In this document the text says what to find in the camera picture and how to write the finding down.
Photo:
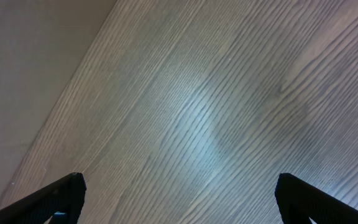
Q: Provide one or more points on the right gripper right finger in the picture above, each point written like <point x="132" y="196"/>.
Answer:
<point x="300" y="202"/>

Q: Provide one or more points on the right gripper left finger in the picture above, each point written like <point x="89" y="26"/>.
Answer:
<point x="59" y="202"/>

